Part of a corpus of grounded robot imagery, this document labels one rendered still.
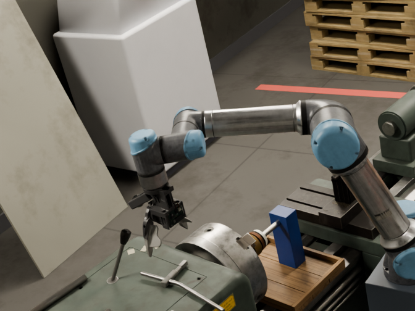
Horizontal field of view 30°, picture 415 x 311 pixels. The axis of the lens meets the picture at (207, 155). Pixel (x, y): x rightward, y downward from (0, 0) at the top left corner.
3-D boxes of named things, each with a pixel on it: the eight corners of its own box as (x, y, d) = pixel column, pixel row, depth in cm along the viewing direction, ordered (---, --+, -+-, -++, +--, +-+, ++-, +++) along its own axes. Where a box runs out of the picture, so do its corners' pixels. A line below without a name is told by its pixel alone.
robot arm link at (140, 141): (155, 137, 198) (124, 143, 199) (166, 174, 203) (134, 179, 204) (159, 124, 205) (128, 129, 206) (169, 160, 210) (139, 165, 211)
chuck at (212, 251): (254, 333, 248) (226, 251, 236) (188, 311, 270) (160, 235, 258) (261, 327, 250) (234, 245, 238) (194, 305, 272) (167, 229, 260)
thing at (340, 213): (342, 229, 283) (340, 217, 280) (319, 223, 289) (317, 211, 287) (372, 201, 294) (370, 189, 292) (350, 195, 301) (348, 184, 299)
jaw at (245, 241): (233, 268, 255) (244, 252, 246) (222, 257, 257) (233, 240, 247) (254, 250, 262) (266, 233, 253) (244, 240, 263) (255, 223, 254)
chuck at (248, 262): (261, 327, 250) (234, 245, 238) (194, 305, 272) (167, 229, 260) (278, 310, 255) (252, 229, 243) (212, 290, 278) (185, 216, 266)
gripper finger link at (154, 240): (154, 261, 209) (161, 228, 209) (139, 255, 213) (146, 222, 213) (162, 261, 211) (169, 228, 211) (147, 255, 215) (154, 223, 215)
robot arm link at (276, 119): (348, 86, 212) (171, 99, 217) (352, 103, 202) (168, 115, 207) (349, 124, 218) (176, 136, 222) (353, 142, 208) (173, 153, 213)
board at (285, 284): (296, 316, 262) (294, 307, 260) (218, 286, 286) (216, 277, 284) (346, 267, 279) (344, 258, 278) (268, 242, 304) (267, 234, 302)
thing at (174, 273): (183, 264, 234) (160, 287, 227) (182, 258, 233) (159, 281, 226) (189, 265, 233) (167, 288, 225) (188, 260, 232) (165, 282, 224)
